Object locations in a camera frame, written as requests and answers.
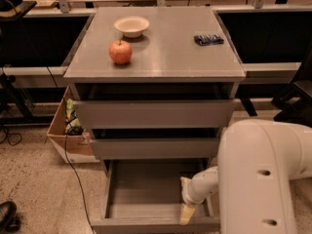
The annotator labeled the grey top drawer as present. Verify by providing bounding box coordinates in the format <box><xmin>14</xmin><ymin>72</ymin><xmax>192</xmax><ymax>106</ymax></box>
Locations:
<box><xmin>71</xmin><ymin>83</ymin><xmax>234</xmax><ymax>129</ymax></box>

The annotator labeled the black shoe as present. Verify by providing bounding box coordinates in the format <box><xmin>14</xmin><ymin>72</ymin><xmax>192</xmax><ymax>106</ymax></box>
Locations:
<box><xmin>0</xmin><ymin>201</ymin><xmax>21</xmax><ymax>233</ymax></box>

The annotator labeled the black office chair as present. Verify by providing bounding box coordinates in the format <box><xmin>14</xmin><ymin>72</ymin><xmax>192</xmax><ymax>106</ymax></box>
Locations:
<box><xmin>272</xmin><ymin>46</ymin><xmax>312</xmax><ymax>127</ymax></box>

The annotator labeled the grey bottom drawer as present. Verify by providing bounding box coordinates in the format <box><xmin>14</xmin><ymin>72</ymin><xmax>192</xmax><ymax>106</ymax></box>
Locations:
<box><xmin>92</xmin><ymin>159</ymin><xmax>220</xmax><ymax>234</ymax></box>

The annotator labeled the red apple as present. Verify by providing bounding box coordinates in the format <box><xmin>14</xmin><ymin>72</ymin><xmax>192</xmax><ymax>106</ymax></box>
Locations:
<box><xmin>109</xmin><ymin>40</ymin><xmax>133</xmax><ymax>64</ymax></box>

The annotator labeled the white bowl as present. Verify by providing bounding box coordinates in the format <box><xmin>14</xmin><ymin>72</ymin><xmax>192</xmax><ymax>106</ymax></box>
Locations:
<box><xmin>114</xmin><ymin>17</ymin><xmax>149</xmax><ymax>38</ymax></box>

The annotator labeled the dark blue snack packet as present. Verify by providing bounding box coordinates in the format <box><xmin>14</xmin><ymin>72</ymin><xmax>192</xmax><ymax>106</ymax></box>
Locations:
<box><xmin>194</xmin><ymin>34</ymin><xmax>224</xmax><ymax>46</ymax></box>

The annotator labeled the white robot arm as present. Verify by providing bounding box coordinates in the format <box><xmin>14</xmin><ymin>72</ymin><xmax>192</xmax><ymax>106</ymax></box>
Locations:
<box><xmin>179</xmin><ymin>119</ymin><xmax>312</xmax><ymax>234</ymax></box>

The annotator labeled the grey drawer cabinet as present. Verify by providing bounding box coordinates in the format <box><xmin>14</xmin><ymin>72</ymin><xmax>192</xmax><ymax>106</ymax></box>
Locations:
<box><xmin>64</xmin><ymin>7</ymin><xmax>245</xmax><ymax>167</ymax></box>

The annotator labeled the green chip bag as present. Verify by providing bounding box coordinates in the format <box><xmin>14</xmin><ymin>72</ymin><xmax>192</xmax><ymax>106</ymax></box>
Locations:
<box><xmin>65</xmin><ymin>98</ymin><xmax>82</xmax><ymax>136</ymax></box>

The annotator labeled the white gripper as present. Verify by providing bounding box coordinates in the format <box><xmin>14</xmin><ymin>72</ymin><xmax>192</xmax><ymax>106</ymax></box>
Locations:
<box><xmin>179</xmin><ymin>176</ymin><xmax>202</xmax><ymax>225</ymax></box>

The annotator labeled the grey middle drawer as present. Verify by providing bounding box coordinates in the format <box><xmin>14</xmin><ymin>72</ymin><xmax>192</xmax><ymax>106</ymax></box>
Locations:
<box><xmin>91</xmin><ymin>128</ymin><xmax>219</xmax><ymax>160</ymax></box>

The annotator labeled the cardboard box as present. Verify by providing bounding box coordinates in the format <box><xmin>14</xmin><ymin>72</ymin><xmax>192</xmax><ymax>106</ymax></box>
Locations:
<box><xmin>47</xmin><ymin>87</ymin><xmax>97</xmax><ymax>163</ymax></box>

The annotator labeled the grey drawer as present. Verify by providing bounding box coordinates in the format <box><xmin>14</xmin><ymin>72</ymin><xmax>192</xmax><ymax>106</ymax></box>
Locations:
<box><xmin>91</xmin><ymin>128</ymin><xmax>219</xmax><ymax>160</ymax></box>
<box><xmin>92</xmin><ymin>159</ymin><xmax>220</xmax><ymax>234</ymax></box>
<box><xmin>71</xmin><ymin>83</ymin><xmax>234</xmax><ymax>129</ymax></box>

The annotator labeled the black floor cable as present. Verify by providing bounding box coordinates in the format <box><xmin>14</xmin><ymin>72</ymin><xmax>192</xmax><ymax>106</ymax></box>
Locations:
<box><xmin>45</xmin><ymin>66</ymin><xmax>96</xmax><ymax>234</ymax></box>

